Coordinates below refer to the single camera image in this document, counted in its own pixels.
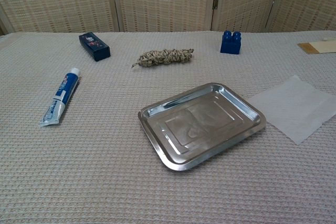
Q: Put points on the blue white toothpaste tube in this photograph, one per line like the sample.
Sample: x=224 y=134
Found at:
x=62 y=95

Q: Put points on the brown and cream card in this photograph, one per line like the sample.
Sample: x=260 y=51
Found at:
x=319 y=47

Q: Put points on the beige woven tablecloth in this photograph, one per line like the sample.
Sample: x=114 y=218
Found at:
x=105 y=155

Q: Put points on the woven folding screen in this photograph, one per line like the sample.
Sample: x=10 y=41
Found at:
x=162 y=1

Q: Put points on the silver metal tray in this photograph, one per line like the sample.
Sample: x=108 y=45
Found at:
x=199 y=129

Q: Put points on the brass screen hinge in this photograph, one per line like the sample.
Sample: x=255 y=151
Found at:
x=216 y=2

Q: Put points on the white paper sheet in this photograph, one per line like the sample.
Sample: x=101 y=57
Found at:
x=294 y=108

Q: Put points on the dark blue carton box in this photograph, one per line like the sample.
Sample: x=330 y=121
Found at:
x=95 y=47

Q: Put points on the blue building block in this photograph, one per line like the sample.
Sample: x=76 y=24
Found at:
x=230 y=44

